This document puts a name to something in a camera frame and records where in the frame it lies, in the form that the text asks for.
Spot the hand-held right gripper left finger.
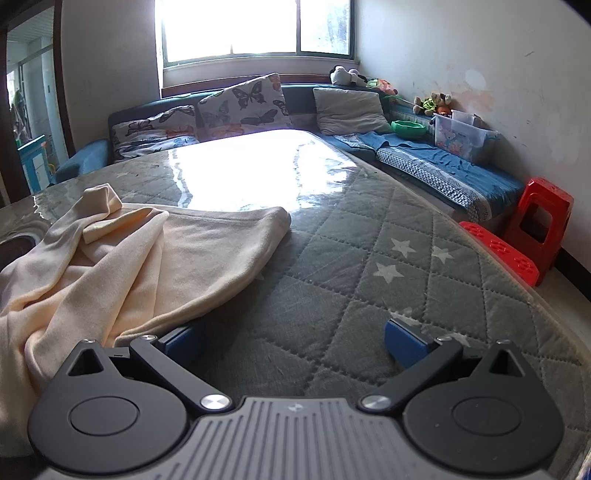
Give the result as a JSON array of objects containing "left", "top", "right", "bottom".
[{"left": 67, "top": 320, "right": 234, "bottom": 414}]

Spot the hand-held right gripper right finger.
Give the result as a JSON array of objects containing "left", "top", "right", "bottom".
[{"left": 358, "top": 318, "right": 525, "bottom": 413}]

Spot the cream knit garment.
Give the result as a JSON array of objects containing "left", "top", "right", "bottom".
[{"left": 0, "top": 184, "right": 293, "bottom": 457}]

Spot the red plastic stool with holes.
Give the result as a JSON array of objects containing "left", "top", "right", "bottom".
[{"left": 459, "top": 222, "right": 541, "bottom": 287}]

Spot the blue sofa cover cloth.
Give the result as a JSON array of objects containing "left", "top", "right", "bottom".
[{"left": 323, "top": 131, "right": 527, "bottom": 222}]

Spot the tall red plastic stool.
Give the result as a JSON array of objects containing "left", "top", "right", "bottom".
[{"left": 503, "top": 178, "right": 574, "bottom": 274}]

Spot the clear plastic storage box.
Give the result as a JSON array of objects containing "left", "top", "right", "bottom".
[{"left": 431, "top": 110, "right": 499, "bottom": 164}]

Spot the green bowl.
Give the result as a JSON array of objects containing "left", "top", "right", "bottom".
[{"left": 391, "top": 120, "right": 428, "bottom": 140}]

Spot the long butterfly print pillow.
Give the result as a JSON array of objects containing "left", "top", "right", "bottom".
[{"left": 111, "top": 105, "right": 199, "bottom": 161}]

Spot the grey pillow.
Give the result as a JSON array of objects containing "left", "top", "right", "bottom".
[{"left": 313, "top": 87, "right": 393, "bottom": 136}]

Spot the blue trash bin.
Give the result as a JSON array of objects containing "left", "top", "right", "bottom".
[{"left": 18, "top": 135, "right": 50, "bottom": 192}]

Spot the large butterfly print pillow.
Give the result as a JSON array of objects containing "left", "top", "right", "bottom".
[{"left": 196, "top": 72, "right": 294, "bottom": 139}]

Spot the blue corner sofa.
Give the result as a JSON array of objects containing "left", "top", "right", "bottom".
[{"left": 48, "top": 83, "right": 527, "bottom": 232}]

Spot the black and white plush toy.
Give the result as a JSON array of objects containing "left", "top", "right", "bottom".
[{"left": 329, "top": 65, "right": 369, "bottom": 88}]

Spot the window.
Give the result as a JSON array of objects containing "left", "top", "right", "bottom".
[{"left": 154, "top": 0, "right": 359, "bottom": 66}]

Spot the dark wooden door frame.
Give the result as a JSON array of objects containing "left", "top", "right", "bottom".
[{"left": 0, "top": 0, "right": 78, "bottom": 208}]

